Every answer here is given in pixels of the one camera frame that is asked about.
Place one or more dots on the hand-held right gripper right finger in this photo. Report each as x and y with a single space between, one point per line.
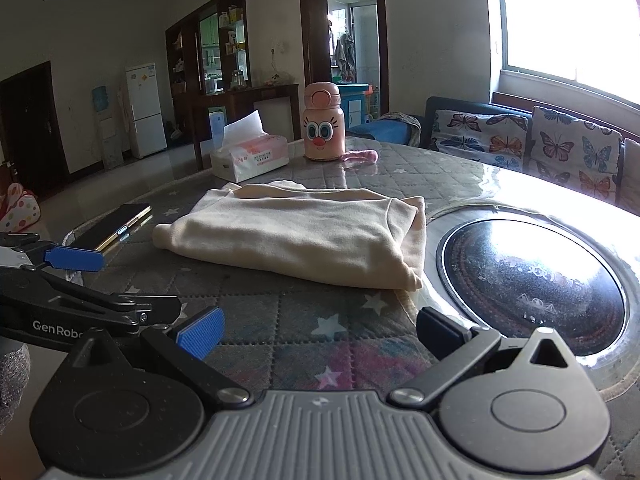
435 327

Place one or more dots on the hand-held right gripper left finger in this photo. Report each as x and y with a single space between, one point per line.
202 332

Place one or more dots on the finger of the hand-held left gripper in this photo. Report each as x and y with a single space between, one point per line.
160 306
75 258

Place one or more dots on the cream knit garment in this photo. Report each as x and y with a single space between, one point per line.
290 235

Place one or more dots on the hanging clothes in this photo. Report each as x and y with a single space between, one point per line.
344 55

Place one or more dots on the person's left hand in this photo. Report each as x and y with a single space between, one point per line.
12 375

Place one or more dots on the black smartphone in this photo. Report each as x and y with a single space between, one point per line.
107 227

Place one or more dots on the polka dot bag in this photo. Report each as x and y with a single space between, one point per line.
20 210

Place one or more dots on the round black induction hob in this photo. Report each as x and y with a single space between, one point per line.
525 280

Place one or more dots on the grey quilted star tablecloth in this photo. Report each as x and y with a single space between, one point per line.
310 310

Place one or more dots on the water dispenser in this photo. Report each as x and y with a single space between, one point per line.
106 130

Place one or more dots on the dark wooden door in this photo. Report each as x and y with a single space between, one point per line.
30 130

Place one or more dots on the white fridge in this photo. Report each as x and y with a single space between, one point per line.
145 110

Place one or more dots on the white tissue box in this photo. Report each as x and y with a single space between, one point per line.
250 157

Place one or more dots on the grey blanket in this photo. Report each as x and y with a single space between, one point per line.
400 127

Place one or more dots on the dark blue sofa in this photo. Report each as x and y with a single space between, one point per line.
450 102

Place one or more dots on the pink cartoon face bottle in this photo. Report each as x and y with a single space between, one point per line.
322 130

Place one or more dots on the dark wooden display cabinet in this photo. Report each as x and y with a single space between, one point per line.
187 60

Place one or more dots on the blue low cabinet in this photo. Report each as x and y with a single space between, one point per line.
357 105

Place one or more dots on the beige cushion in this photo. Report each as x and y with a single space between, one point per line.
632 175

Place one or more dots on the bright window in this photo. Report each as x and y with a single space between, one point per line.
575 20

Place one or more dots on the dark wooden door frame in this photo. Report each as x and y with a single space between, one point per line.
312 35

